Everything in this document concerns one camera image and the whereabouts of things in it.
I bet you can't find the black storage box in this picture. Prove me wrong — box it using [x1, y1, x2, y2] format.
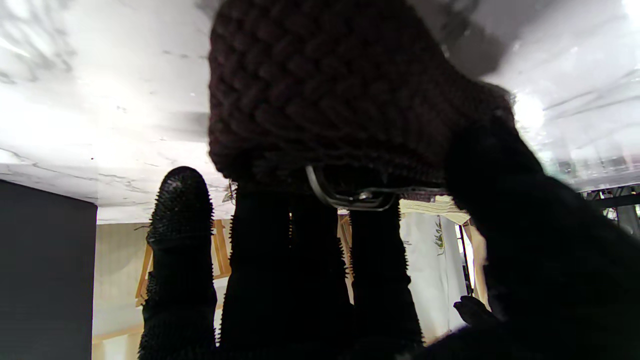
[0, 179, 98, 360]

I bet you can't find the printed room scene backdrop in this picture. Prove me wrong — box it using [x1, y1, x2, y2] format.
[91, 195, 491, 360]

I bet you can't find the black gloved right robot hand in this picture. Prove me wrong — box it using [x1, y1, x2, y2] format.
[139, 117, 640, 360]

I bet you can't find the dark brown woven belt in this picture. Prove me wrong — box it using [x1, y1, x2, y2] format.
[207, 0, 516, 212]

